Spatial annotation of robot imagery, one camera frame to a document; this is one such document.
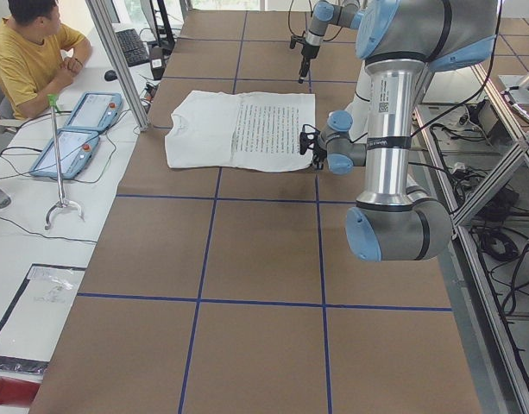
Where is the white camera mast pedestal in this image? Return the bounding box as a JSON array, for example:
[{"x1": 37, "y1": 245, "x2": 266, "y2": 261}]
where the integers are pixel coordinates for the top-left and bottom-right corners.
[{"x1": 327, "y1": 63, "x2": 371, "y2": 157}]

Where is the aluminium frame post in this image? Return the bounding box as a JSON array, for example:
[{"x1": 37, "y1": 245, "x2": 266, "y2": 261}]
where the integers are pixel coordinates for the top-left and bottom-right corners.
[{"x1": 85, "y1": 0, "x2": 149, "y2": 132}]

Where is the upper blue teach pendant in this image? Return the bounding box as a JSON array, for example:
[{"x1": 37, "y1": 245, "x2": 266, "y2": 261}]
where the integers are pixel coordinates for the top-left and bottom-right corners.
[{"x1": 64, "y1": 92, "x2": 123, "y2": 132}]

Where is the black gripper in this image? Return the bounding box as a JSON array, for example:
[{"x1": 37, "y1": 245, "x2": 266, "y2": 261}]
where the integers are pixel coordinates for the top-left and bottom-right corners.
[
  {"x1": 298, "y1": 42, "x2": 319, "y2": 84},
  {"x1": 312, "y1": 147, "x2": 328, "y2": 169}
]

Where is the blue teach pendant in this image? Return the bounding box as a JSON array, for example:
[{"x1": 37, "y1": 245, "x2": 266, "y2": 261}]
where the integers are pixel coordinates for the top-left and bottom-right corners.
[
  {"x1": 64, "y1": 92, "x2": 123, "y2": 132},
  {"x1": 29, "y1": 129, "x2": 99, "y2": 180}
]

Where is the clear plastic document sleeve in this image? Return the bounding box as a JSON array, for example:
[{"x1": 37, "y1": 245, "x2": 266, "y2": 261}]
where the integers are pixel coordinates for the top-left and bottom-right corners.
[{"x1": 0, "y1": 263, "x2": 85, "y2": 376}]

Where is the black keyboard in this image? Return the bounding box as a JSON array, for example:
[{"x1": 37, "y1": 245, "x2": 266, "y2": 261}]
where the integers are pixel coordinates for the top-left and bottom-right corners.
[{"x1": 115, "y1": 28, "x2": 149, "y2": 67}]

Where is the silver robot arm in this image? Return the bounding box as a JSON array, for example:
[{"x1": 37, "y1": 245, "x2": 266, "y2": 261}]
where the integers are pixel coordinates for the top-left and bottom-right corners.
[
  {"x1": 305, "y1": 1, "x2": 500, "y2": 261},
  {"x1": 289, "y1": 1, "x2": 365, "y2": 84}
]

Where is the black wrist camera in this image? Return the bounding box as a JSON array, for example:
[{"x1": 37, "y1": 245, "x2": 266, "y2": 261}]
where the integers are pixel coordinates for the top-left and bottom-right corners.
[
  {"x1": 299, "y1": 123, "x2": 321, "y2": 155},
  {"x1": 289, "y1": 34, "x2": 305, "y2": 49}
]

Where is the black computer mouse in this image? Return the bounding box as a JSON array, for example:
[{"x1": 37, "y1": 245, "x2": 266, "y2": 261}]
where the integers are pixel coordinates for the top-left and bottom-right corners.
[{"x1": 104, "y1": 70, "x2": 117, "y2": 82}]

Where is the white long sleeve printed shirt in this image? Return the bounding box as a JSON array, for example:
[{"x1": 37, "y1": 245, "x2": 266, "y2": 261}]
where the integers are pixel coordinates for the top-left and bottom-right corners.
[{"x1": 165, "y1": 91, "x2": 315, "y2": 173}]

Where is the person in yellow shirt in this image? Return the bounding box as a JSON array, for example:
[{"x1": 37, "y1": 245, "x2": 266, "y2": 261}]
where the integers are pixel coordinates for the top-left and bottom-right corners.
[{"x1": 0, "y1": 0, "x2": 92, "y2": 120}]

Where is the metal reacher grabber stick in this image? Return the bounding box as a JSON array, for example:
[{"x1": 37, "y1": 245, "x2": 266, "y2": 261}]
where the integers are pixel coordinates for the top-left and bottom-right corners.
[{"x1": 45, "y1": 93, "x2": 84, "y2": 230}]

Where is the lower blue teach pendant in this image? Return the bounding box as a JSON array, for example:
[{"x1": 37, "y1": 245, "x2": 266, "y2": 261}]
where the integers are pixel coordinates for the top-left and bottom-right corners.
[{"x1": 29, "y1": 129, "x2": 99, "y2": 180}]

